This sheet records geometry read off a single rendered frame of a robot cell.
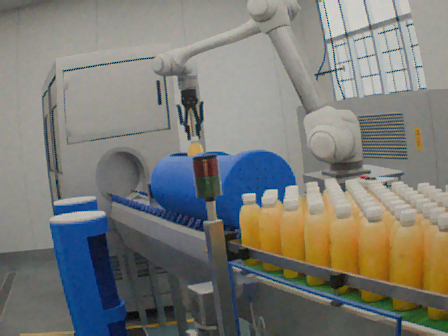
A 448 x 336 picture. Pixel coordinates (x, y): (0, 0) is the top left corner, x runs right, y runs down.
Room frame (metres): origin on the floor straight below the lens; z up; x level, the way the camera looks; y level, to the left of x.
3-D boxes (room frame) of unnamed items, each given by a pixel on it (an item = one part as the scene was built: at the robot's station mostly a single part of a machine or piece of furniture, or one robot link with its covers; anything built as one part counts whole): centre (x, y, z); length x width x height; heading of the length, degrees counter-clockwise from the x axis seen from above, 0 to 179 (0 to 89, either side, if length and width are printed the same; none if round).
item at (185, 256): (2.92, 0.26, 0.79); 2.17 x 0.29 x 0.34; 23
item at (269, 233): (1.66, -0.11, 1.00); 0.07 x 0.07 x 0.20
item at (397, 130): (4.16, -1.21, 0.72); 2.15 x 0.54 x 1.45; 16
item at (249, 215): (1.78, -0.06, 1.00); 0.07 x 0.07 x 0.20
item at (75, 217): (2.38, 0.66, 1.03); 0.28 x 0.28 x 0.01
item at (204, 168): (1.46, 0.04, 1.23); 0.06 x 0.06 x 0.04
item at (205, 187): (1.46, 0.04, 1.18); 0.06 x 0.06 x 0.05
